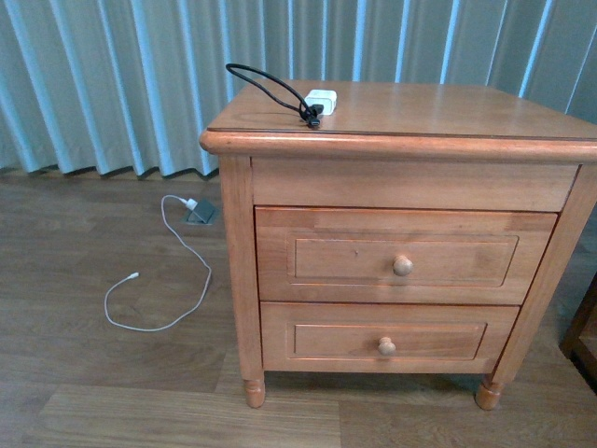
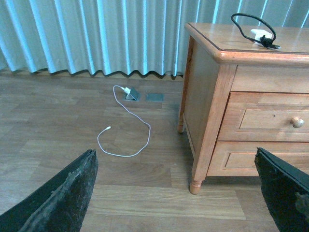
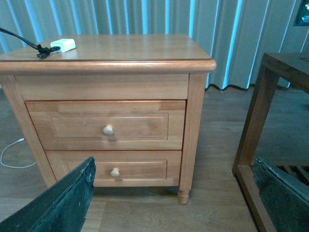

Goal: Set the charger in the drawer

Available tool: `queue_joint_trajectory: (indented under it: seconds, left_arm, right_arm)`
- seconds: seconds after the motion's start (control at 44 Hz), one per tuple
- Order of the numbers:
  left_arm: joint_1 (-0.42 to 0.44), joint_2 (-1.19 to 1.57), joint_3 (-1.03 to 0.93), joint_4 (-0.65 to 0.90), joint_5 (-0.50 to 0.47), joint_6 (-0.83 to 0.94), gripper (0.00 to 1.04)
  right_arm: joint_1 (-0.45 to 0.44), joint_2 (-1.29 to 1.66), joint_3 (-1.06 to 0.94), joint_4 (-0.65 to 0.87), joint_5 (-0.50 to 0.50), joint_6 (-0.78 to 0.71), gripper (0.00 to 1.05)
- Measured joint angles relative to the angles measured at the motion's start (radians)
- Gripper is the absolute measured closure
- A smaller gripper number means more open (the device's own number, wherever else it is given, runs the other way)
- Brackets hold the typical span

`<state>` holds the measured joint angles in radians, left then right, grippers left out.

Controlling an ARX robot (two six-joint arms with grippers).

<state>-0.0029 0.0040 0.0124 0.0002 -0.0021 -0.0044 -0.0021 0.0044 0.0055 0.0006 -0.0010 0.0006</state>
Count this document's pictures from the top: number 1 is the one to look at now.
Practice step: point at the wooden drawer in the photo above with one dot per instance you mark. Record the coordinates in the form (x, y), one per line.
(395, 338)
(398, 256)

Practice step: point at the white charger with black cable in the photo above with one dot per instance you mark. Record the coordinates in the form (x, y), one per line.
(310, 108)

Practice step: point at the wooden nightstand cabinet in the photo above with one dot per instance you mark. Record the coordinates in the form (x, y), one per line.
(403, 146)

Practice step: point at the open grey floor socket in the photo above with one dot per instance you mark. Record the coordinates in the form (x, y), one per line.
(200, 212)

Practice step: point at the pale pleated curtain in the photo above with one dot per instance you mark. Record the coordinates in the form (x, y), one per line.
(112, 85)

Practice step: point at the dark wooden side table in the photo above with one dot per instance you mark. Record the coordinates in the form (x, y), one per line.
(579, 342)

